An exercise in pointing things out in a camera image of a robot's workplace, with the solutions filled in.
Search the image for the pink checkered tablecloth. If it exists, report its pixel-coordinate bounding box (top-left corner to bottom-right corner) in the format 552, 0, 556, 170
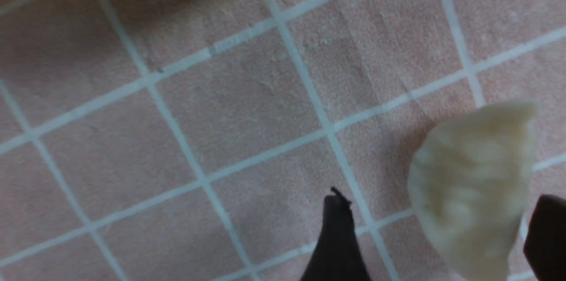
1, 0, 565, 281

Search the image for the white dumpling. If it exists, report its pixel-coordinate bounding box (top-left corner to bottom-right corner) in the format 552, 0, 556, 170
408, 99, 539, 281

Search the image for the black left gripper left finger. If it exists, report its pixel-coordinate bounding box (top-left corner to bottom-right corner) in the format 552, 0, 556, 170
300, 187, 371, 281

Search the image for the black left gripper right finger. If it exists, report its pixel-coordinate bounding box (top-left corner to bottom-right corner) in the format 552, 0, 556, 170
523, 194, 566, 281

